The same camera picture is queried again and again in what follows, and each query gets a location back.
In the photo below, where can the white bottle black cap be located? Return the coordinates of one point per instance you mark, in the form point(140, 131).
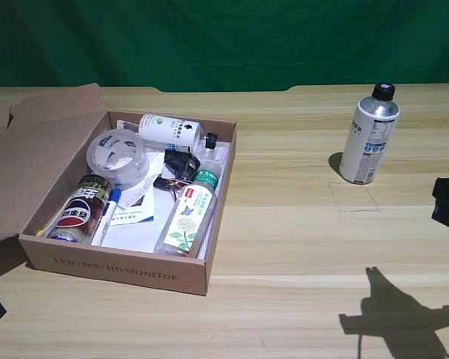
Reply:
point(368, 146)

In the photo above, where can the Pepsi cola bottle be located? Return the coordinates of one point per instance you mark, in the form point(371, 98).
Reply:
point(80, 209)

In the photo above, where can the brown cardboard monitor box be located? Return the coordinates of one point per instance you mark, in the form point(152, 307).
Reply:
point(41, 149)

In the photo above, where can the clear bottle green cap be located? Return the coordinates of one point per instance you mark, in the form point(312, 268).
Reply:
point(189, 217)

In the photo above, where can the white bottle green logo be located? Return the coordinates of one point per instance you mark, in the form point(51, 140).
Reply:
point(168, 129)

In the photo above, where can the blue cap marker pen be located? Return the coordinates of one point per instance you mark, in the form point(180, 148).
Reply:
point(110, 209)

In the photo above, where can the white paper sheet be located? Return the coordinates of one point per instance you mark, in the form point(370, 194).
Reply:
point(138, 235)

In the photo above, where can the white blue leaflet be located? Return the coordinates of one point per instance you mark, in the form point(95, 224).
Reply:
point(138, 215)

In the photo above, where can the white paper receipt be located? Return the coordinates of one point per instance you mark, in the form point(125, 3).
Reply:
point(134, 194)

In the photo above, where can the clear tape roll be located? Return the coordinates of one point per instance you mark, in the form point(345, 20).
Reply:
point(134, 164)

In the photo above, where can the clear plastic bag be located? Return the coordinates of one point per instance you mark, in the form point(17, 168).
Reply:
point(217, 153)

